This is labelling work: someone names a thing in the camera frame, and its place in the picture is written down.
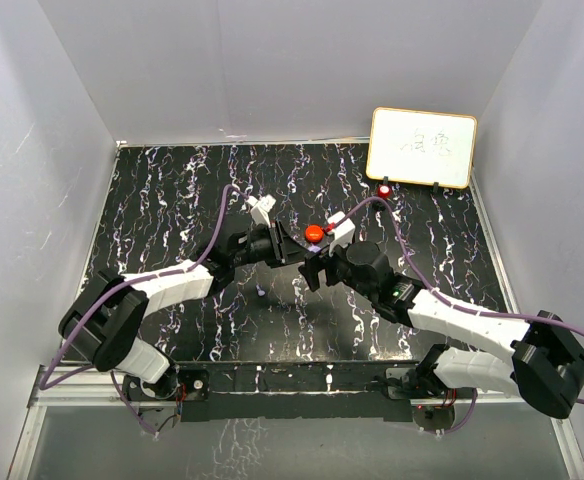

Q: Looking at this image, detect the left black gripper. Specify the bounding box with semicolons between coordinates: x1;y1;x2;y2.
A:
231;220;309;269

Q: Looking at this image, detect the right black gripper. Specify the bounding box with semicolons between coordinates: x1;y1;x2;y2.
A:
300;236;376;301

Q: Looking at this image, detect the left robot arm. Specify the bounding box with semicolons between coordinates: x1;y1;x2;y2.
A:
59;221;308;399

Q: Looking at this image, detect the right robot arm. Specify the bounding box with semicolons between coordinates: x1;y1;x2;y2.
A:
299;241;584;419

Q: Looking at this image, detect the red round disc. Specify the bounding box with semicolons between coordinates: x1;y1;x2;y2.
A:
305;224;324;244

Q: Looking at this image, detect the red emergency stop button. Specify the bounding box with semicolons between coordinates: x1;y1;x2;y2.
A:
374;184;392;211

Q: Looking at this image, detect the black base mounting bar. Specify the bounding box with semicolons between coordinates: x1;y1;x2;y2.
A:
178;360;416;422

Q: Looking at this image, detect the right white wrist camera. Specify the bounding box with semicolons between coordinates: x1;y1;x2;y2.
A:
325;212;355;255

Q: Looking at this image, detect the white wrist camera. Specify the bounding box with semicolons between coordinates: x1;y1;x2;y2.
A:
325;212;355;255
247;195;276;227

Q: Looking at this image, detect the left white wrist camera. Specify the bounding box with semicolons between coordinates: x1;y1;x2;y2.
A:
247;195;276;227

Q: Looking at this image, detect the white board with frame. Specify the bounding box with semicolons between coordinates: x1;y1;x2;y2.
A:
366;107;478;189

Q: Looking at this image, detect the aluminium frame rail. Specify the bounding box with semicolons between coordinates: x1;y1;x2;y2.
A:
10;352;584;479

